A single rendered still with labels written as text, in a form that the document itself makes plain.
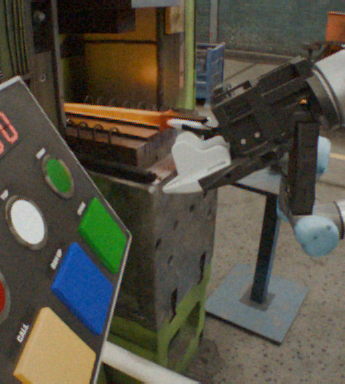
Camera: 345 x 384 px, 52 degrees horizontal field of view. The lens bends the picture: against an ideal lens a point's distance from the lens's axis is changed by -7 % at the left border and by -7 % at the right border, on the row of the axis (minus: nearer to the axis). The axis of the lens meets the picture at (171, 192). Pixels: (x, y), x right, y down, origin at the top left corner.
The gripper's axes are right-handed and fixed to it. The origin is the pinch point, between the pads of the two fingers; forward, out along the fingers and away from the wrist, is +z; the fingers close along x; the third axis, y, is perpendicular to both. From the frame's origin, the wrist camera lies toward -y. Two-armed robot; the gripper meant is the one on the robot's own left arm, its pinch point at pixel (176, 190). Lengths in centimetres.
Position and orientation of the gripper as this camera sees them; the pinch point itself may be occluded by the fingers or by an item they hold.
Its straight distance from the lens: 45.2
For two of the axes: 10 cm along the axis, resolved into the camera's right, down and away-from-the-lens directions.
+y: -5.0, -8.1, -2.9
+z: -8.5, 4.2, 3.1
